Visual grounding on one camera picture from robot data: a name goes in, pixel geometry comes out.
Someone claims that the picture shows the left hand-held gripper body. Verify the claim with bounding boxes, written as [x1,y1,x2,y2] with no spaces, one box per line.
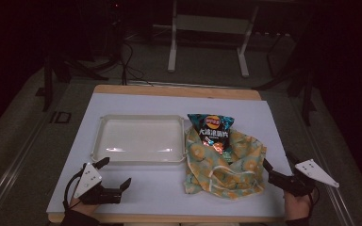
[73,161,123,206]

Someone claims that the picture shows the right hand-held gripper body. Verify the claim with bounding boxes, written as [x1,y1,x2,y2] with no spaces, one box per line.
[268,158,340,198]

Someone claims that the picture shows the white plastic tray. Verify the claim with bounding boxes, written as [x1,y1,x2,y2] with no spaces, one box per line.
[90,114,189,166]

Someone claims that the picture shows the pineapple print cloth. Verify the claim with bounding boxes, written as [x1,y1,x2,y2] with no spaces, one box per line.
[183,126,269,201]

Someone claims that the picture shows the dark potato chip bag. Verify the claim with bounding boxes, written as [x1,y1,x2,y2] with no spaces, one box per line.
[187,112,236,155]

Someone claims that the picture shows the person's right hand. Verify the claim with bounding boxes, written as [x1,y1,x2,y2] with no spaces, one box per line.
[284,191,313,221]

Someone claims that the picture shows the person's left hand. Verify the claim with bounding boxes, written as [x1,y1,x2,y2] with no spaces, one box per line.
[69,196,100,218]

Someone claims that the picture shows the white table mat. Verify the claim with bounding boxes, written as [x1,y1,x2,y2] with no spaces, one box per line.
[45,91,293,218]

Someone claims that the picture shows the floor socket plate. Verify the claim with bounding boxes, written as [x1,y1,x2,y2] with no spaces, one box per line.
[49,110,73,124]

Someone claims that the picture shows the black tripod stand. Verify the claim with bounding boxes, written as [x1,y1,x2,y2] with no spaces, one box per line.
[35,0,110,113]
[253,31,318,127]

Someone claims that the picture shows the wooden table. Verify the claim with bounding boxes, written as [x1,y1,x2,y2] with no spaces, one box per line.
[47,84,287,224]

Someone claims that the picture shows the white metal stand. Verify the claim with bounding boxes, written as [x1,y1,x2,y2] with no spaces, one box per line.
[167,0,260,78]

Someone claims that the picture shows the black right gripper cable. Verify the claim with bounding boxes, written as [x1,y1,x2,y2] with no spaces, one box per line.
[306,186,321,209]

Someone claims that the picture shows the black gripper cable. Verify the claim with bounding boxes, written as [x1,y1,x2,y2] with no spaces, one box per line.
[62,169,85,212]
[306,186,321,209]

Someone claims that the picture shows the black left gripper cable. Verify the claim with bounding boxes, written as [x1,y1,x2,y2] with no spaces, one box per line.
[62,169,85,212]

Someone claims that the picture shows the black floor cables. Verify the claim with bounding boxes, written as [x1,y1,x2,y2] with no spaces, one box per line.
[118,40,155,87]

